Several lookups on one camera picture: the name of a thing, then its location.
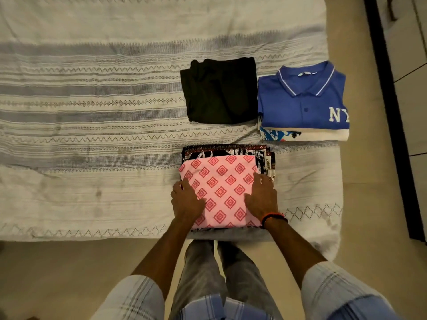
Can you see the person's right hand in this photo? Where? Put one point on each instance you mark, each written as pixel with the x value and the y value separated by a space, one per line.
pixel 263 199

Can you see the person's left hand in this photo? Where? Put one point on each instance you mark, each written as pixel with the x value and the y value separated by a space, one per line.
pixel 186 204

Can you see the person's left thumb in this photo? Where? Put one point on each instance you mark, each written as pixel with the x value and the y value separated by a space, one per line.
pixel 201 204

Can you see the person's right thumb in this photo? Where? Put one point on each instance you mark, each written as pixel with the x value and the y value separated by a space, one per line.
pixel 250 199

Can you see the pink diamond-patterned cloth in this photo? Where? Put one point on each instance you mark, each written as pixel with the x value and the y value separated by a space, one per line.
pixel 222 189

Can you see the person's left forearm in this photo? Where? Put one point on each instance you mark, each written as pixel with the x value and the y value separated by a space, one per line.
pixel 166 253

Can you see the person's right forearm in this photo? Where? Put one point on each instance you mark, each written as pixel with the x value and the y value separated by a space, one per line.
pixel 292 246

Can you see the red black wristband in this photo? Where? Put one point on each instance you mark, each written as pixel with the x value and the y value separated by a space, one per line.
pixel 273 216

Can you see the black patterned folded cloth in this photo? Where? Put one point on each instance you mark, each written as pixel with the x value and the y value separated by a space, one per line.
pixel 233 150

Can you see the grey trousers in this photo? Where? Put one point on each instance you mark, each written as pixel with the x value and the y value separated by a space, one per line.
pixel 203 273

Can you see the white printed folded garment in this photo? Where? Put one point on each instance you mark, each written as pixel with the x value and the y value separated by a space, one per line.
pixel 310 134

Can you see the blue folded polo shirt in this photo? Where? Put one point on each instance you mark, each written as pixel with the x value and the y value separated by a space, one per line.
pixel 297 103

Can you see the black folded garment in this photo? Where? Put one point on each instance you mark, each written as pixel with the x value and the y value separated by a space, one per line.
pixel 220 91

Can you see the plaid shirt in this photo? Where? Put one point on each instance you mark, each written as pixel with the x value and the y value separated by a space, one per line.
pixel 333 293

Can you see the white grey striped bedsheet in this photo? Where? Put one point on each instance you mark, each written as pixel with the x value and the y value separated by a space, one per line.
pixel 86 106

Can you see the white cabinet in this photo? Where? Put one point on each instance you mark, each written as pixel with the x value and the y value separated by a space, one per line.
pixel 408 63

